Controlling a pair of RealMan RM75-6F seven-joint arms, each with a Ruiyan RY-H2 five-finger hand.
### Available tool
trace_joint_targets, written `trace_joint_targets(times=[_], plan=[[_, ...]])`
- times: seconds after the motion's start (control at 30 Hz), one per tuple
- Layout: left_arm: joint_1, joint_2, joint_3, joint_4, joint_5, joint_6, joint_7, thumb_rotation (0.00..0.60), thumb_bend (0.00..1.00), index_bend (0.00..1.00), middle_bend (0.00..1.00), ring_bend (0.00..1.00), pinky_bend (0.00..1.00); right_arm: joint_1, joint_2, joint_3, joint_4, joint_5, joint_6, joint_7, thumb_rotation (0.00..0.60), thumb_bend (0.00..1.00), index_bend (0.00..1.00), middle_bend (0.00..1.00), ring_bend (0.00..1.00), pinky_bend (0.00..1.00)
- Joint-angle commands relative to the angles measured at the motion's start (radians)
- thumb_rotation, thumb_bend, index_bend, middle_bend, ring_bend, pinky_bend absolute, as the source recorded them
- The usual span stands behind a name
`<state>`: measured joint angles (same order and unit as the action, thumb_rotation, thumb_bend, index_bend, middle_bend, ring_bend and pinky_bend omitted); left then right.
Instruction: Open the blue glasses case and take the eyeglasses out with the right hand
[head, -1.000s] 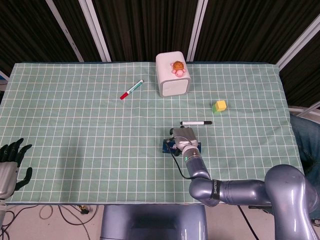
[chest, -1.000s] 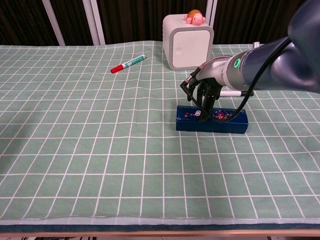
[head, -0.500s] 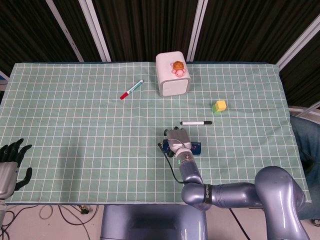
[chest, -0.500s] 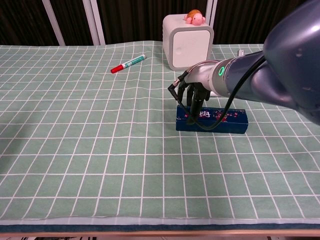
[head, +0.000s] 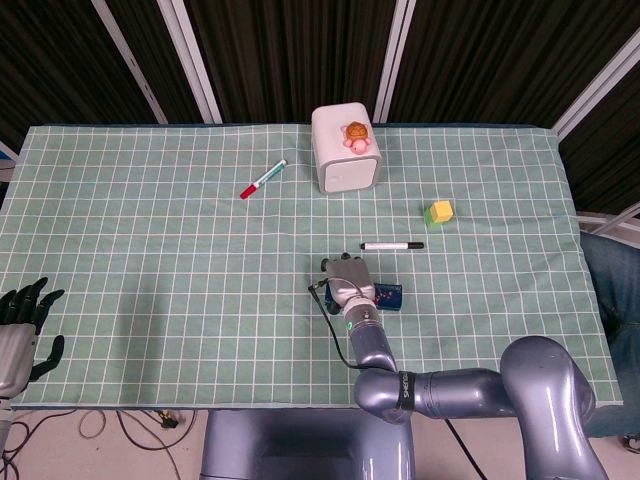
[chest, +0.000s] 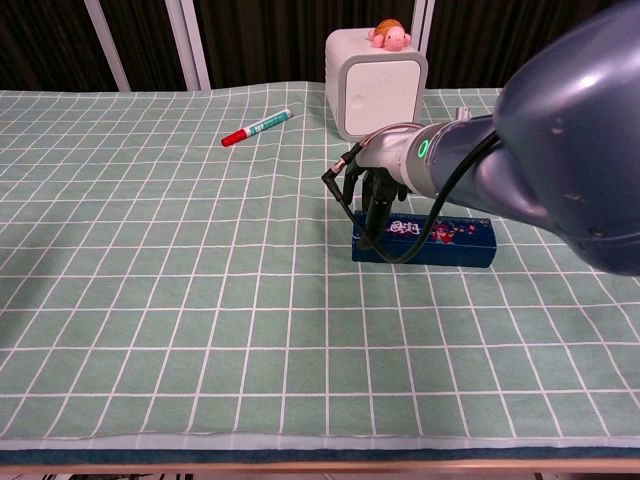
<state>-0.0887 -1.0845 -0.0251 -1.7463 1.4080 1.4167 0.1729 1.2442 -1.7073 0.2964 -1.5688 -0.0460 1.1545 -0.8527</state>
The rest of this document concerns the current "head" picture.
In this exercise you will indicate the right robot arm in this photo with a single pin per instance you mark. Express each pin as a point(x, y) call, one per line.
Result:
point(450, 395)

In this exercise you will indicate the black pleated curtain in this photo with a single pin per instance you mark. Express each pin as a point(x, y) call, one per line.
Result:
point(300, 50)

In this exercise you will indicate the yellow cube block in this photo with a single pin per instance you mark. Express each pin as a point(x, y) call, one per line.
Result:
point(443, 210)

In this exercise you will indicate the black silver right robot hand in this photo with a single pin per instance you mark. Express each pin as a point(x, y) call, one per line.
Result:
point(350, 280)

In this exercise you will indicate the green checked tablecloth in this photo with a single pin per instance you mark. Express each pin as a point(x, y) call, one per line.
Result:
point(150, 275)

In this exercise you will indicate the white cube box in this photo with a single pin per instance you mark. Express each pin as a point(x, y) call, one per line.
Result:
point(345, 170)

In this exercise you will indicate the black capped white marker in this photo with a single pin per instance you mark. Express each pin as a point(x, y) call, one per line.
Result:
point(387, 246)

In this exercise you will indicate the white aluminium frame post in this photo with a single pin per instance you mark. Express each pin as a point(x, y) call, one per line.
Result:
point(395, 60)
point(131, 65)
point(600, 85)
point(192, 60)

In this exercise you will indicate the yellow black floor plug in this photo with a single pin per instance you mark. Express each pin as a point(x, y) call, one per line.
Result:
point(167, 421)

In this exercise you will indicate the blue grey robot torso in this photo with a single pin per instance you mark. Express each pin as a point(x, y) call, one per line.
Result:
point(280, 445)

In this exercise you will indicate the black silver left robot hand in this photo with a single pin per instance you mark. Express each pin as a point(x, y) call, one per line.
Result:
point(17, 350)

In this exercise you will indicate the red capped green marker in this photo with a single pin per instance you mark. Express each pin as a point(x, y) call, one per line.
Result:
point(262, 179)

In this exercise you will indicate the pink turtle toy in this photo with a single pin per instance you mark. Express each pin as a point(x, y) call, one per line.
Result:
point(356, 136)

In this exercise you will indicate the blue glasses case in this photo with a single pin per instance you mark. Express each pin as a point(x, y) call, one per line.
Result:
point(390, 297)

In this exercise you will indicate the blue white panel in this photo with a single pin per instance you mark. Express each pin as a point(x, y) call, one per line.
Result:
point(6, 155)

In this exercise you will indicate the white aluminium frame rail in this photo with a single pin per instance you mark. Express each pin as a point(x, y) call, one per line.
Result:
point(607, 222)

